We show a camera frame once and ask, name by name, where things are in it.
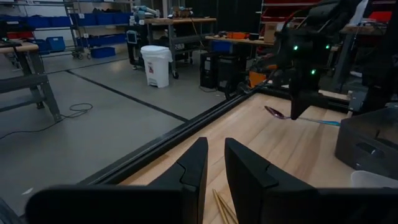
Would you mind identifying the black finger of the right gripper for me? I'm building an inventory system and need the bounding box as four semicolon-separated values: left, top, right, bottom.
290;101;312;121

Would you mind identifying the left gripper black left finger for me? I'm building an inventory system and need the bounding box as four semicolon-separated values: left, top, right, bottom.
25;136;209;224

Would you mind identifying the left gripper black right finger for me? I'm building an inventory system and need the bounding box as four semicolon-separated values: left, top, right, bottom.
224;137;398;224

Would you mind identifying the teal handled iridescent spoon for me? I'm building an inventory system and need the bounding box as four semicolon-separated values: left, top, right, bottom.
264;105;341;127

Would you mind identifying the orange equipment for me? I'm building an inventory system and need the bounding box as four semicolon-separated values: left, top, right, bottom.
248;70;268;88

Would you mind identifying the dark grey organizer tray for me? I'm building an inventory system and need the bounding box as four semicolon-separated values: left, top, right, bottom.
335;106;398;180

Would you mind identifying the cardboard box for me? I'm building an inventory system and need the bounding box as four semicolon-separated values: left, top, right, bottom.
263;22;278;44

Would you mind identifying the red storage rack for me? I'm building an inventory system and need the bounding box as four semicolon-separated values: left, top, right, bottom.
261;0;321;23

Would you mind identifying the grey workbench with wood top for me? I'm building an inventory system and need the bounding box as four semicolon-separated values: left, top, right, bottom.
144;17;218;79
338;24;388;35
0;40;63;123
205;34;275;48

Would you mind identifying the black computer tower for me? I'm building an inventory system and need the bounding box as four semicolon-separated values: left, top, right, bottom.
200;52;220;90
216;55;247;93

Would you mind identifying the orange tool case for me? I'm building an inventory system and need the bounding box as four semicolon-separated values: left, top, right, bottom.
226;31;251;40

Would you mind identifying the blue storage bin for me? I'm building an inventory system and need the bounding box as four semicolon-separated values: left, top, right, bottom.
99;34;118;46
211;40;233;53
74;12;97;27
96;12;114;26
26;15;52;29
90;46;116;59
113;12;133;25
45;36;67;52
51;16;72;28

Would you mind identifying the translucent plastic bin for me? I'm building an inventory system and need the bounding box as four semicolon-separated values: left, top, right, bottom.
350;170;398;189

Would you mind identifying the white trash can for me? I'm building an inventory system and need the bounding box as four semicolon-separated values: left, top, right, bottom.
140;45;174;89

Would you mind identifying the metal shelf rack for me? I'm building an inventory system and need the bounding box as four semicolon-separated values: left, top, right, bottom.
0;0;137;60

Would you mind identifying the black aluminium table frame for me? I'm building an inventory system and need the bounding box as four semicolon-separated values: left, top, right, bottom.
77;85;351;186

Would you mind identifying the black floor cable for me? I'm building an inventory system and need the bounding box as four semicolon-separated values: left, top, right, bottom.
0;103;94;141

